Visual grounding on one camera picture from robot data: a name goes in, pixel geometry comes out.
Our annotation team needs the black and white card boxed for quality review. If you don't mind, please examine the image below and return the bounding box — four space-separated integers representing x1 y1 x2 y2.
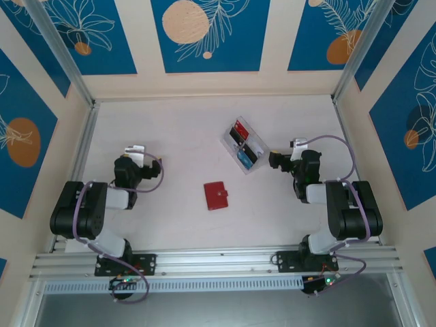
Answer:
242 142 265 163

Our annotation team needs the clear acrylic card tray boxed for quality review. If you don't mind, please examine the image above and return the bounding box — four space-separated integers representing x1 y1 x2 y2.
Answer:
219 115 270 177

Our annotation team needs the red leather card holder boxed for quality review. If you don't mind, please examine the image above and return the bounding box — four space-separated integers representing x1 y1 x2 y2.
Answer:
203 181 230 211

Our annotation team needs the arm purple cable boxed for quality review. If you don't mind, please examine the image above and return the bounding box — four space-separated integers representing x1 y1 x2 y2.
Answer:
296 134 372 297
73 151 166 304

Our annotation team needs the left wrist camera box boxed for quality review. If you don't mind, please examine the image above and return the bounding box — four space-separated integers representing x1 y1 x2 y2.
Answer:
124 144 147 168

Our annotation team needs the blue credit card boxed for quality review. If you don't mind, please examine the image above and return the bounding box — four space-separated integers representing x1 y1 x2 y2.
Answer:
235 149 255 171

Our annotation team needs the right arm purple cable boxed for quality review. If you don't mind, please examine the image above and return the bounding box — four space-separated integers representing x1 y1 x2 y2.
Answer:
296 134 372 297

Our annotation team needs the grey metal panel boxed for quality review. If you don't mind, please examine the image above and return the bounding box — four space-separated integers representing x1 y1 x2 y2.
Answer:
33 274 408 327

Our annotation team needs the slotted grey cable duct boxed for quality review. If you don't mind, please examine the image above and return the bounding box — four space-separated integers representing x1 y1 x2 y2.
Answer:
44 276 304 294

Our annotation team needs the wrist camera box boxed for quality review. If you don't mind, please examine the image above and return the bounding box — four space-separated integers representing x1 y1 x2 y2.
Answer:
124 144 147 168
289 138 309 161

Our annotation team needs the aluminium frame post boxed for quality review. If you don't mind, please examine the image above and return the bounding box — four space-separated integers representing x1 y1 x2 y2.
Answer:
23 0 96 108
332 0 418 103

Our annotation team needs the aluminium side rail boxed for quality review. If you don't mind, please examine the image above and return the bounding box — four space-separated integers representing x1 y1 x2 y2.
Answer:
50 102 102 253
332 98 382 245

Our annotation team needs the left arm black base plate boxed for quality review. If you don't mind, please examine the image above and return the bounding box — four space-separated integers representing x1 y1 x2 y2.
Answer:
94 253 157 277

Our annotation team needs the red credit card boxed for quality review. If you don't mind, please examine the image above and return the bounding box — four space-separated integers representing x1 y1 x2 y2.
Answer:
234 119 250 138

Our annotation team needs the aluminium mounting rail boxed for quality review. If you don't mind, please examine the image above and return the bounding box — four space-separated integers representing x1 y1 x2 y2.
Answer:
29 247 406 282

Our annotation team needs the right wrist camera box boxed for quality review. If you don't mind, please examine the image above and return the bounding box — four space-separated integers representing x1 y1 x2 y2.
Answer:
289 138 309 161

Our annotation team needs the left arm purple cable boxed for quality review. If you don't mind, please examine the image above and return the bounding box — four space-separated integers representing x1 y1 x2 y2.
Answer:
73 151 166 304

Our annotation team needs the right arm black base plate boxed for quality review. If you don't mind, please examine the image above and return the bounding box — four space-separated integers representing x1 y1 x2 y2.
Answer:
275 251 340 273

